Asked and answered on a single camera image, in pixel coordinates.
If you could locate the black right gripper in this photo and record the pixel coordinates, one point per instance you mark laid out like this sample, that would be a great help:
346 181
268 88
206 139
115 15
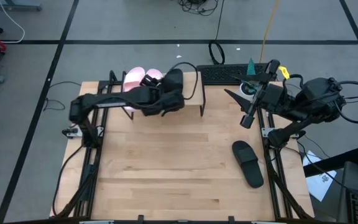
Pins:
272 96

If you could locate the black table edge clamp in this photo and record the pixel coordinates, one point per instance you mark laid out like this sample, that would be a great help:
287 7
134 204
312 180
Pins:
231 218
140 217

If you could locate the black slide sandal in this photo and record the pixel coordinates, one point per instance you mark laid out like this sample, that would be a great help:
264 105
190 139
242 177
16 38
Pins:
172 79
249 163

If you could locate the grey table foot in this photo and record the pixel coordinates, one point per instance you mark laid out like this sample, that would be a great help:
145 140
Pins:
14 5

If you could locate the white printed paper sheet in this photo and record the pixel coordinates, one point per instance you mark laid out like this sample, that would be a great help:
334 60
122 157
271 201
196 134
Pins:
320 183

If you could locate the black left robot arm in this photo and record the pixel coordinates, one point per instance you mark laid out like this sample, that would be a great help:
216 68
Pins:
110 99

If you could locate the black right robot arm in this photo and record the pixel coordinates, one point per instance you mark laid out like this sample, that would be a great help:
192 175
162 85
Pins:
315 99

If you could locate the wooden shelf with black legs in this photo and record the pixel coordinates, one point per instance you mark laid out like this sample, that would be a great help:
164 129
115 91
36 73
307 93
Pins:
193 90

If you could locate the green plant in white pot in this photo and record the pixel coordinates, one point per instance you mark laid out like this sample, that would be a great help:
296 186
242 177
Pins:
245 91

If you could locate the black aluminium frame rails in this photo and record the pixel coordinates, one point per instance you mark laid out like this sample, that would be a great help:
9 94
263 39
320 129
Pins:
274 186
89 186

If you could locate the pink slide sandal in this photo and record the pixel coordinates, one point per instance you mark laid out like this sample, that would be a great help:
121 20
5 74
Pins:
134 77
154 73

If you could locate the black computer keyboard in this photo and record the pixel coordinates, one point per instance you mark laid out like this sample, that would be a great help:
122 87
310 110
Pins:
219 74

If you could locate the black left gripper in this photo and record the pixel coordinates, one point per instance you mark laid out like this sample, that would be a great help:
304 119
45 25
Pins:
151 98

